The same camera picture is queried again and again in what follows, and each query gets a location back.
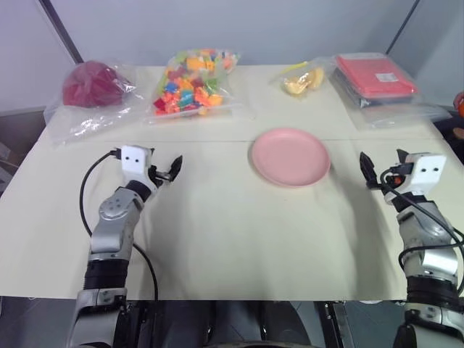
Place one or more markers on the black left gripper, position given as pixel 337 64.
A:
pixel 159 177

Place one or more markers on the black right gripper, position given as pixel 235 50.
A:
pixel 385 178

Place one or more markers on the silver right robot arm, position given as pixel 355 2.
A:
pixel 417 224

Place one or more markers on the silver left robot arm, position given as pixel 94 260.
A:
pixel 112 217

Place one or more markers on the pink round plate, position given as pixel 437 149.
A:
pixel 290 156

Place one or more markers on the clear bag with flat trays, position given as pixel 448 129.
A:
pixel 391 112

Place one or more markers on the dark flat tray stack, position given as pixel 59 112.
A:
pixel 362 100

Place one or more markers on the clear bag of colourful blocks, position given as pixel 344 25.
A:
pixel 188 87

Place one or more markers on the clear bag with red item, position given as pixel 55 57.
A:
pixel 94 119

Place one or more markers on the red flat tray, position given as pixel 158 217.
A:
pixel 373 74

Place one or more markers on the cream table cloth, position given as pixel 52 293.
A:
pixel 217 235

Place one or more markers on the orange round background object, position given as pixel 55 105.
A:
pixel 460 105

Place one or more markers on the dark red crumpled item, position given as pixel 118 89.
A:
pixel 90 85

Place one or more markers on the clear bag of yellow slices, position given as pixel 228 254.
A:
pixel 301 85

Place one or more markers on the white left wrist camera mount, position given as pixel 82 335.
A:
pixel 134 163

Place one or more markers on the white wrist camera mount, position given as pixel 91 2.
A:
pixel 134 163
pixel 427 174

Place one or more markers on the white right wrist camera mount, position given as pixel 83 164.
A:
pixel 427 174

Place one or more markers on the grey slanted frame post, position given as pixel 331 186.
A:
pixel 402 27
pixel 61 30

